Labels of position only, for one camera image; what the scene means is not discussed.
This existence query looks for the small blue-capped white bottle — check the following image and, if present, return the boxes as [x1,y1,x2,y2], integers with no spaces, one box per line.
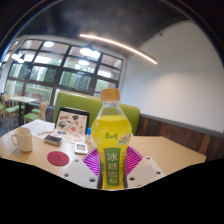
[85,127,92,144]

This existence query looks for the white paper sheet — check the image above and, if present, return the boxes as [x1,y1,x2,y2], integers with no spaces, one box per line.
[24,119,56,139]

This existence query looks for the wooden chairs with green seats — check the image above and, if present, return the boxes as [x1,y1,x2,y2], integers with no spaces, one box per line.
[0,93,49,129]

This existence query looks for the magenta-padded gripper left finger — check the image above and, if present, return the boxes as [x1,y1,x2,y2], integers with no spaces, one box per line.
[63,148,101,190]

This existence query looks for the black pendant lamps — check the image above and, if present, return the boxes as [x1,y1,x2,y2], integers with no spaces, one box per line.
[3,41,102,68]

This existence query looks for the white mug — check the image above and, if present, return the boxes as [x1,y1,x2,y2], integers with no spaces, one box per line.
[11,126,34,153]

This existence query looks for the small dark box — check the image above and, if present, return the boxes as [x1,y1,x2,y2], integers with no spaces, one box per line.
[43,134,63,147]

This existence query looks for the light wooden dining table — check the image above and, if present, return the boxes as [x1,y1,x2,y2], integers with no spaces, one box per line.
[9,95,39,126]

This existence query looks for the yellow drink bottle orange cap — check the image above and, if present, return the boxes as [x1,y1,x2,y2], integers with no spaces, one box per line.
[90,88,134,191]

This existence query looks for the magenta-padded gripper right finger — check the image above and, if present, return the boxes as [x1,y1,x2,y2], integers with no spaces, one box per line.
[124,146,166,189]

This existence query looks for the small white device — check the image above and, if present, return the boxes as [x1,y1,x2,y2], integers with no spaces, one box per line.
[73,142,89,155]

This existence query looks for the black tablet with picture screen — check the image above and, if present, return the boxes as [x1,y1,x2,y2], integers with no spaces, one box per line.
[53,106,91,138]

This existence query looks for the long curved ceiling light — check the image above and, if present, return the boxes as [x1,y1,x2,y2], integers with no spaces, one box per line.
[79,33,158,65]

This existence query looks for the green upholstered bench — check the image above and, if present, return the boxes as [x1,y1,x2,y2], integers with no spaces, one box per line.
[52,91,141,136]

